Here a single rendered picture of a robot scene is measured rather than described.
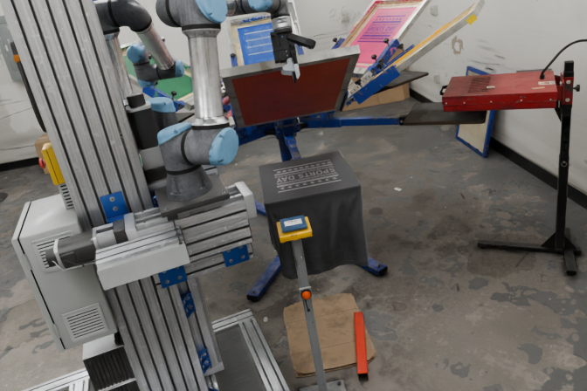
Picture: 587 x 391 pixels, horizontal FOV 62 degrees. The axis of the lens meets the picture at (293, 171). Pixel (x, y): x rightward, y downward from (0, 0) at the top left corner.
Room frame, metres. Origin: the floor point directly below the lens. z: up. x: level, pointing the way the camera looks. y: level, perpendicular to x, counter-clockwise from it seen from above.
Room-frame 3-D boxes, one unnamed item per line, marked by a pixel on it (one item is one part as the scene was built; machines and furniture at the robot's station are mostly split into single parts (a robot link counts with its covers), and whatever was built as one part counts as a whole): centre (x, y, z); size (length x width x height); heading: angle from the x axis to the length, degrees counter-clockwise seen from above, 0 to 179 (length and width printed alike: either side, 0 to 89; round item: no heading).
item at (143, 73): (2.29, 0.58, 1.56); 0.11 x 0.08 x 0.11; 83
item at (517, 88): (2.72, -1.26, 1.06); 0.61 x 0.46 x 0.12; 63
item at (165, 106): (2.02, 0.51, 1.42); 0.13 x 0.12 x 0.14; 83
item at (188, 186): (1.54, 0.36, 1.31); 0.15 x 0.15 x 0.10
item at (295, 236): (1.74, 0.04, 0.48); 0.22 x 0.22 x 0.96; 3
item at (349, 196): (2.02, -0.07, 0.74); 0.45 x 0.03 x 0.43; 93
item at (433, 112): (3.06, -0.59, 0.91); 1.34 x 0.40 x 0.08; 63
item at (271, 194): (2.25, -0.05, 0.95); 0.48 x 0.44 x 0.01; 3
